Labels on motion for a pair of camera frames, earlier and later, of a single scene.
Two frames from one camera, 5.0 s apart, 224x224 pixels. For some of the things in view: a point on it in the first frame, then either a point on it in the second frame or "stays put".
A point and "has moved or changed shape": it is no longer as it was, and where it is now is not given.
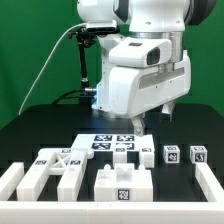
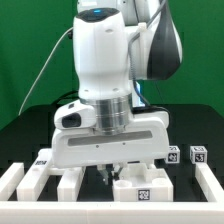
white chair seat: x=125 y=183 has moved or changed shape
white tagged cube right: x=198 y=154 stays put
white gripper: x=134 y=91 -> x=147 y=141
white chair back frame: x=69 y=162 stays put
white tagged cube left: x=171 y=154 stays put
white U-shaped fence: x=16 y=210 stays put
